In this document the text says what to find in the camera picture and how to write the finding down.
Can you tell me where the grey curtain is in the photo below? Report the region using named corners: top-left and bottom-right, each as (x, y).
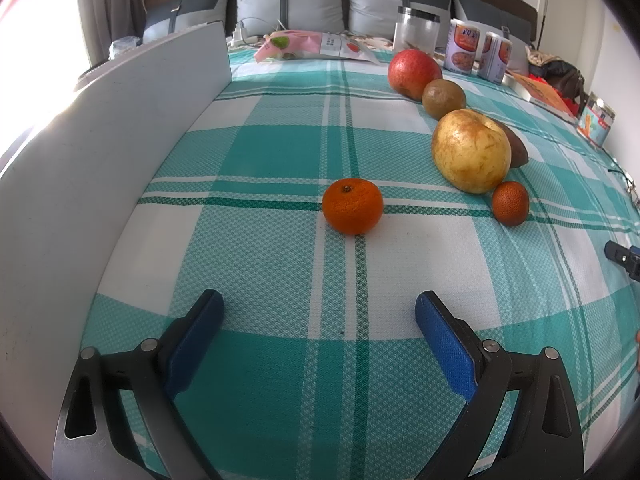
top-left (75, 0), bottom-right (144, 68)

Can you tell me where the orange tangerine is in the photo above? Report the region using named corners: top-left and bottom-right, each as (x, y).
top-left (322, 178), bottom-right (384, 236)

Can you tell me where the brown handbag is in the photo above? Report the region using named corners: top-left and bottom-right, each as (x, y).
top-left (530, 57), bottom-right (586, 111)

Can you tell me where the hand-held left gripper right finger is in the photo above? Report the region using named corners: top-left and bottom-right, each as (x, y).
top-left (415, 290), bottom-right (586, 480)

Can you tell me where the brown green kiwi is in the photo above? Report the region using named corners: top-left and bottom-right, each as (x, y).
top-left (422, 78), bottom-right (467, 121)

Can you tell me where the white power strip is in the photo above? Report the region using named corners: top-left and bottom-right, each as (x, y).
top-left (231, 22), bottom-right (262, 49)

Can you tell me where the dark reddish tangerine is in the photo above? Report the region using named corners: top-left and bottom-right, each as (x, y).
top-left (491, 180), bottom-right (530, 227)

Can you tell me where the red label tin can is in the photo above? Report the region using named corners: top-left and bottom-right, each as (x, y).
top-left (444, 18), bottom-right (482, 73)
top-left (477, 31), bottom-right (515, 83)

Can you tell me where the white snack packet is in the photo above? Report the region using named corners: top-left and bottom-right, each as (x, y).
top-left (320, 32), bottom-right (382, 66)

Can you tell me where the small purple sweet potato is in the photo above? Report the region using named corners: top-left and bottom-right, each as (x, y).
top-left (492, 119), bottom-right (529, 169)

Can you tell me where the small tin box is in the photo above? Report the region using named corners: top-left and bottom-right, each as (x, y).
top-left (577, 91), bottom-right (616, 147)

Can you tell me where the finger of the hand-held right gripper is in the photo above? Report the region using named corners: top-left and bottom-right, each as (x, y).
top-left (604, 240), bottom-right (640, 281)

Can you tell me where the clear jar with black lid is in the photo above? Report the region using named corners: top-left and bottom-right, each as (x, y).
top-left (393, 6), bottom-right (441, 56)

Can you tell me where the teal plaid blanket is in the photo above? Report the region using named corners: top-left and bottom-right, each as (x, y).
top-left (82, 45), bottom-right (640, 480)

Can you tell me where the clear plastic bag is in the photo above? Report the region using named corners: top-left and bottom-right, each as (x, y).
top-left (109, 36), bottom-right (146, 58)

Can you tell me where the pink snack packet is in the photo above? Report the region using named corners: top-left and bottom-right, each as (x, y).
top-left (254, 30), bottom-right (325, 63)

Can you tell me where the yellow pear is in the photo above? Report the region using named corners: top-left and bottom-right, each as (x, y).
top-left (431, 108), bottom-right (513, 195)

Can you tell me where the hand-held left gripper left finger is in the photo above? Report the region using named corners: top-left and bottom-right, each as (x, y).
top-left (52, 288), bottom-right (225, 480)

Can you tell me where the orange book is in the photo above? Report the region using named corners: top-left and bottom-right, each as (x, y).
top-left (505, 70), bottom-right (581, 123)

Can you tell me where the red apple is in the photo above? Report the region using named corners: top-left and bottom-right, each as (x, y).
top-left (388, 49), bottom-right (444, 102)

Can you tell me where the white cardboard box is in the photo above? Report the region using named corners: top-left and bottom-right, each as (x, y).
top-left (0, 21), bottom-right (233, 461)

